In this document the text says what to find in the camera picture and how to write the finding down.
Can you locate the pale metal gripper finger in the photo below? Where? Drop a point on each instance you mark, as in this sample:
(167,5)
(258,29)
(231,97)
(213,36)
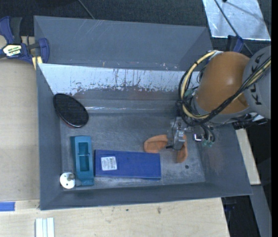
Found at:
(174,128)
(179,142)

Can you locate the white round knob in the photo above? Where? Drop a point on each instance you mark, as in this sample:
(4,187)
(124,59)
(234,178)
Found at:
(67,181)

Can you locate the orange curved soft toy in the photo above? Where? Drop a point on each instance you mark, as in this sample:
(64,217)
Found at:
(155,143)

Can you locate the teal plastic box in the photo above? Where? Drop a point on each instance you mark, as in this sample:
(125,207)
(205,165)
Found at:
(82,157)

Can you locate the grey metal bin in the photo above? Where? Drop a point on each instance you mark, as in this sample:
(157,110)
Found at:
(129,122)

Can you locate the blue box with white label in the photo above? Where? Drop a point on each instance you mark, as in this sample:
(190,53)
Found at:
(134,164)

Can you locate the black oval mesh brush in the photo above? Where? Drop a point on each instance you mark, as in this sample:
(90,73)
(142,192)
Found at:
(70,110)

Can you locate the pale wood flat board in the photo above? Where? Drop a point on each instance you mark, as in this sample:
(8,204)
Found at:
(13,132)

